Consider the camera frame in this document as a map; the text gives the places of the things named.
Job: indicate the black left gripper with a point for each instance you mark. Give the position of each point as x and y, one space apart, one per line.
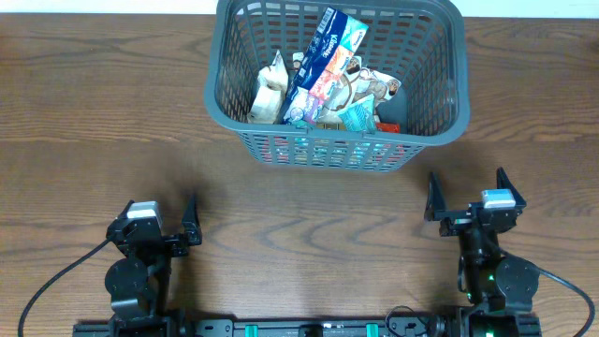
180 246

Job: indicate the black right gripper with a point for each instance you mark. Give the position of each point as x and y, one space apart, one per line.
471 222

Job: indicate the white paper label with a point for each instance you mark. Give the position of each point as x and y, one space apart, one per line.
358 116

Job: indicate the beige cookie bag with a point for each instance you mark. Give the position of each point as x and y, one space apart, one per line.
271 84
344 89

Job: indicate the Kleenex tissue multipack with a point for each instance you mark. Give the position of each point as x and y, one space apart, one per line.
333 45

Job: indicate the cookie bag with clear window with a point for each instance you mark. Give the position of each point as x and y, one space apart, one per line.
382 86

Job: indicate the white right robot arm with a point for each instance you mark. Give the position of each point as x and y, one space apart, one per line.
499 287

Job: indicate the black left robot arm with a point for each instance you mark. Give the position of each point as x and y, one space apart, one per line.
138 283

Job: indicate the grey plastic basket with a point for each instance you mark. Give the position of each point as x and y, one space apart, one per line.
420 43

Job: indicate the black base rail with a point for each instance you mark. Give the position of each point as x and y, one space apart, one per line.
398 324

